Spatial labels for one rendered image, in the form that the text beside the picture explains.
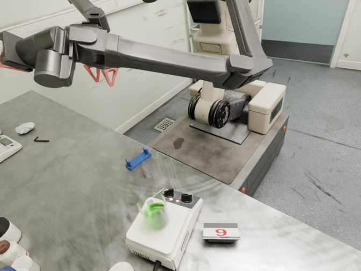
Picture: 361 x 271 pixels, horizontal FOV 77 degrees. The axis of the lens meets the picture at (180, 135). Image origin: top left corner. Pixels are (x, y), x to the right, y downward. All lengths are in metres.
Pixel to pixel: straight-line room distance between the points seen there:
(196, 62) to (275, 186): 1.28
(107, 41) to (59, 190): 0.56
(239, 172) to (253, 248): 0.70
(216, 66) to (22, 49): 0.45
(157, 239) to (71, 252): 0.27
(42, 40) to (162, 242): 0.51
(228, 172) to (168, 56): 0.85
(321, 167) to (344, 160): 0.18
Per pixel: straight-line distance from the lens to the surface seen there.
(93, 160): 0.95
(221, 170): 1.29
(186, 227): 0.60
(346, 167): 1.99
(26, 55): 0.63
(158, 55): 0.58
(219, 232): 0.63
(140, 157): 0.86
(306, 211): 1.66
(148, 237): 0.58
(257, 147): 1.44
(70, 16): 1.87
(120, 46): 0.57
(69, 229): 0.79
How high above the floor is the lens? 1.34
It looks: 39 degrees down
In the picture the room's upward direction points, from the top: 10 degrees counter-clockwise
